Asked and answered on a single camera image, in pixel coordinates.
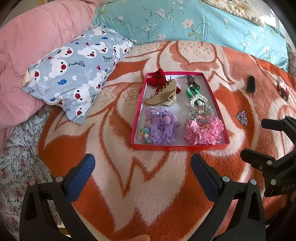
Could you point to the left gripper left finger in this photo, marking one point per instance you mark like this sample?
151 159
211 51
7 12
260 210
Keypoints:
37 222

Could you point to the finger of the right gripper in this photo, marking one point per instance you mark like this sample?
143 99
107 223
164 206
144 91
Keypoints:
261 161
275 125

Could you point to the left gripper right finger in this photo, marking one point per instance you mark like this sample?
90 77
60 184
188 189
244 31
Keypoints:
248 220

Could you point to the pink flower scrunchie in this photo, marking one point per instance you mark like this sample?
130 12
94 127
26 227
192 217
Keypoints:
203 131

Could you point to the metal wrist watch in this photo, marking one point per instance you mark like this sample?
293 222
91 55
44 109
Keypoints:
191 81

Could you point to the purple flower scrunchie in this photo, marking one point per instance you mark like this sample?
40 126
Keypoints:
161 127

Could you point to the beige hair claw clip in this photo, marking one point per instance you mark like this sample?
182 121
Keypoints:
167 95

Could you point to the red velvet bow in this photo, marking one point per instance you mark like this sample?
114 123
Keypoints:
158 80

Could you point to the red jewelry box tray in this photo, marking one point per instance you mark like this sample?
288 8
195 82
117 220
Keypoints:
181 109

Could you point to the person left hand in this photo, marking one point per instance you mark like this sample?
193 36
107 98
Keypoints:
139 238

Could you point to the silver rhinestone hair clip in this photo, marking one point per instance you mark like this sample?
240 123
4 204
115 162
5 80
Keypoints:
241 116

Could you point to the black hair comb clip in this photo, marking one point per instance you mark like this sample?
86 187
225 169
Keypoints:
251 84

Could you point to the floral print cloth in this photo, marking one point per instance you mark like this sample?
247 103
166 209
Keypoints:
21 163

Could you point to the purple plaid cloth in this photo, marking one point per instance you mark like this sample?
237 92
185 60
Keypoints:
292 61

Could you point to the orange white floral blanket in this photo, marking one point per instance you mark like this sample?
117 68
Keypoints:
133 192

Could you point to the cream patterned pillow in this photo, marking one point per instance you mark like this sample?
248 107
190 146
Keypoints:
242 9

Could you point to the blue bear print pillow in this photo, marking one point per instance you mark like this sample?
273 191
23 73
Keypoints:
72 76

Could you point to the teal floral bed sheet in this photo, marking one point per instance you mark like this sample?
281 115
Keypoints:
154 21

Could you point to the pink quilt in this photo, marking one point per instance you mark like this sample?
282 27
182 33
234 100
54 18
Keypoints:
25 40

